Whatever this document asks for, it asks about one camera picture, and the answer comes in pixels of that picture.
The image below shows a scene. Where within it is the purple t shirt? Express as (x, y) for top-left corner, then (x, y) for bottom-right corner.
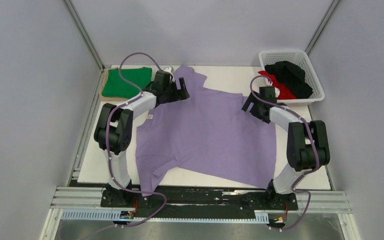
(135, 65), (277, 192)

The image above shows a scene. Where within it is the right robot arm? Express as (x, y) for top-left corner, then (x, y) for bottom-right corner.
(242, 86), (330, 209)

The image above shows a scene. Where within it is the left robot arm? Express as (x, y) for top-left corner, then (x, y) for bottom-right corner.
(93, 70), (190, 208)

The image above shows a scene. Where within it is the red t shirt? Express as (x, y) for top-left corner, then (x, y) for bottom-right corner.
(258, 70), (297, 100)

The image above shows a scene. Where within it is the black t shirt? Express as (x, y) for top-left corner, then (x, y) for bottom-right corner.
(264, 61), (313, 99)

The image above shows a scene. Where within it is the white plastic basket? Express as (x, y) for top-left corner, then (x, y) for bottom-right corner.
(258, 49), (325, 106)

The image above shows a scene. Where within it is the folded green t shirt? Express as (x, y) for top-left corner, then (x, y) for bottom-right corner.
(101, 66), (154, 99)

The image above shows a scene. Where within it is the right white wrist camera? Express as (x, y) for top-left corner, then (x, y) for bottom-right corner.
(267, 83), (281, 99)

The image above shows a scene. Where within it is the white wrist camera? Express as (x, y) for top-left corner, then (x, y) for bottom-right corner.
(267, 83), (281, 99)
(163, 66), (175, 82)

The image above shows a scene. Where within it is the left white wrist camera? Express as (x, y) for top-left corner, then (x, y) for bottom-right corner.
(163, 66), (175, 82)

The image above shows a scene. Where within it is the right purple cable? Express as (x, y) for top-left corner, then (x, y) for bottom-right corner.
(249, 75), (321, 232)

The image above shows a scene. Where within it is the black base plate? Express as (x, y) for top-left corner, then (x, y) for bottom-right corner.
(106, 186), (298, 219)

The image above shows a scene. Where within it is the right corner metal post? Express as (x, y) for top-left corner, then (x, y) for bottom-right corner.
(305, 0), (342, 55)

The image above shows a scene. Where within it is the corner metal post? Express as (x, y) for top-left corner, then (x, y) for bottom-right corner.
(305, 0), (342, 55)
(62, 0), (105, 72)

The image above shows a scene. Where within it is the left corner metal post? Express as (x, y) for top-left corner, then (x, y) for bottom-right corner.
(62, 0), (105, 72)

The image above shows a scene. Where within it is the white slotted cable duct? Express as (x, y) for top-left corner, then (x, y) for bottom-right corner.
(60, 209), (269, 224)

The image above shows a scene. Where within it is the aluminium frame rail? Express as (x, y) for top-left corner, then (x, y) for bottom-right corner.
(50, 187), (353, 214)

